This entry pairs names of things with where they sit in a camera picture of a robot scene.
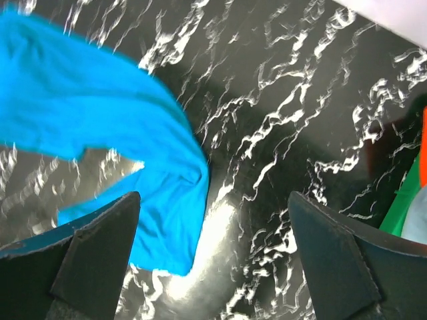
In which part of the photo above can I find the orange t shirt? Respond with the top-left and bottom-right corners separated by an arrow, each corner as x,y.
420,108 -> 427,187

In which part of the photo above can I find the green plastic tray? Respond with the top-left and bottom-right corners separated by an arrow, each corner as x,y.
379,154 -> 421,237

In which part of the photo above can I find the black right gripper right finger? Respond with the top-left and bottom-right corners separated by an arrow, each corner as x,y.
288,191 -> 426,319

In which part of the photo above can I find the blue t shirt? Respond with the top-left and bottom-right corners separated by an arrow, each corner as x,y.
1,7 -> 209,276

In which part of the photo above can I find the grey t shirt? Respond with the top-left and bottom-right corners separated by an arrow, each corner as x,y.
401,187 -> 427,245

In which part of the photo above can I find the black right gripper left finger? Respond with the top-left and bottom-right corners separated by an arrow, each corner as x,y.
1,192 -> 140,319

